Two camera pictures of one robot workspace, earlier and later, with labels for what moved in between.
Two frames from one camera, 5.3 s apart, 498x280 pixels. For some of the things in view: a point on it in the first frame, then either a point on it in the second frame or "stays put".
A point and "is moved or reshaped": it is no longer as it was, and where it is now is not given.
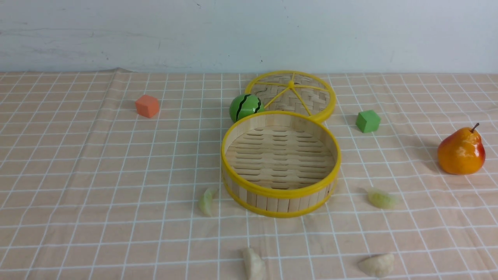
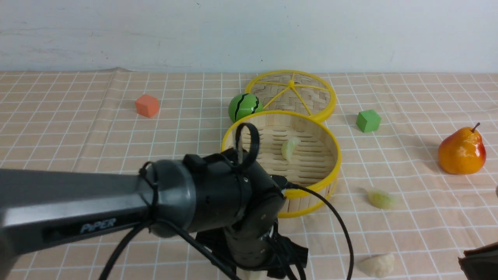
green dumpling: x=206 y=202 is moved or reshaped
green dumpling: x=381 y=200 stays put
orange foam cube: x=147 y=106 stays put
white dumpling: x=381 y=266 stays put
